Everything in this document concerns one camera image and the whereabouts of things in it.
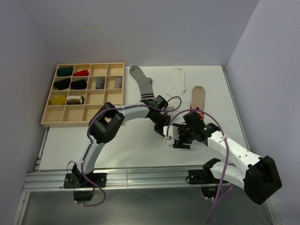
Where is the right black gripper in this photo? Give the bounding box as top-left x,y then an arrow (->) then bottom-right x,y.
173,123 -> 195,150

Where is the white striped sock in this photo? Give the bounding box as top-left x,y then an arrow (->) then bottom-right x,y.
165,138 -> 174,147

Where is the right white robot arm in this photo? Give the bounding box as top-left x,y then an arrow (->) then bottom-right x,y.
165,112 -> 282,204

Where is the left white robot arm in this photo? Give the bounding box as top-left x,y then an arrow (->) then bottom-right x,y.
72,96 -> 171,187

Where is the beige red reindeer sock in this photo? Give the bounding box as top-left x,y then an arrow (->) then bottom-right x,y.
190,86 -> 206,112

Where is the plain white sock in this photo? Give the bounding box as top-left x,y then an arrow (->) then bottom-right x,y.
165,67 -> 186,97

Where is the grey striped sock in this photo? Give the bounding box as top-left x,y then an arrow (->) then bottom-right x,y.
129,66 -> 155,100

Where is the light grey rolled sock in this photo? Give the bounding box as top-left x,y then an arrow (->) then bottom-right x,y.
114,77 -> 122,89

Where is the wooden compartment tray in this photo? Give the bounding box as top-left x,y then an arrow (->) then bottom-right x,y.
41,63 -> 125,128

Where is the black rolled sock right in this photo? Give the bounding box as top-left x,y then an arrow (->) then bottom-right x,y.
70,79 -> 87,90

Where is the black rolled sock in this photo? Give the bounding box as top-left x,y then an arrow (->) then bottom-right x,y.
53,78 -> 71,90
70,79 -> 87,90

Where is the white brown rolled sock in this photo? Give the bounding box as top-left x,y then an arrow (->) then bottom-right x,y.
66,95 -> 84,105

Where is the red rolled sock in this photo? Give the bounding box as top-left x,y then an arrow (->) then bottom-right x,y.
73,69 -> 89,76

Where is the black rolled sock left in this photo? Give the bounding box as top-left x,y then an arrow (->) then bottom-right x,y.
53,78 -> 71,90

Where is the yellow rolled sock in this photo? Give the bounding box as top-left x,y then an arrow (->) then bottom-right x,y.
50,95 -> 67,105

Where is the dark green rolled sock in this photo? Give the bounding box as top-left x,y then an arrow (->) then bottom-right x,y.
57,67 -> 73,77

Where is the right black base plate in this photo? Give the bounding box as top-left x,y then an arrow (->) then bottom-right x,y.
185,169 -> 220,185

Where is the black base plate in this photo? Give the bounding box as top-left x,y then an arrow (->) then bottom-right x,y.
63,173 -> 107,189
185,169 -> 220,185

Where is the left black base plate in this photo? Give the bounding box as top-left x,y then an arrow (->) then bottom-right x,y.
63,173 -> 107,189

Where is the aluminium mounting rail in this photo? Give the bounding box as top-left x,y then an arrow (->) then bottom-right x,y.
22,166 -> 202,192

